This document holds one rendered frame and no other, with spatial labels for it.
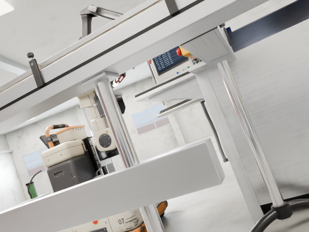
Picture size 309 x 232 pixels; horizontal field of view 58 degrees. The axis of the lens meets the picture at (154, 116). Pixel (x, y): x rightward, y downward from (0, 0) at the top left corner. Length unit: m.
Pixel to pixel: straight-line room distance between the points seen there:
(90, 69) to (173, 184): 0.41
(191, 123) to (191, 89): 10.43
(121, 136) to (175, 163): 0.19
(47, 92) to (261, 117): 1.04
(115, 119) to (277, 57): 0.96
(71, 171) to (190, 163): 1.39
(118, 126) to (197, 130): 11.28
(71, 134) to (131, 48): 1.52
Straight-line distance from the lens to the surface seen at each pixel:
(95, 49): 0.86
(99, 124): 2.09
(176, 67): 2.68
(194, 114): 12.12
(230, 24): 1.59
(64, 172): 2.13
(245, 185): 1.60
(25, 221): 1.14
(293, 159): 1.57
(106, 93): 0.88
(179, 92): 1.70
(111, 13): 1.97
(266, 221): 1.37
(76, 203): 0.97
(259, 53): 1.55
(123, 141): 0.86
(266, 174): 1.36
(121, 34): 0.82
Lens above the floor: 0.60
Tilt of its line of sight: 5 degrees up
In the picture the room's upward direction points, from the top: 21 degrees counter-clockwise
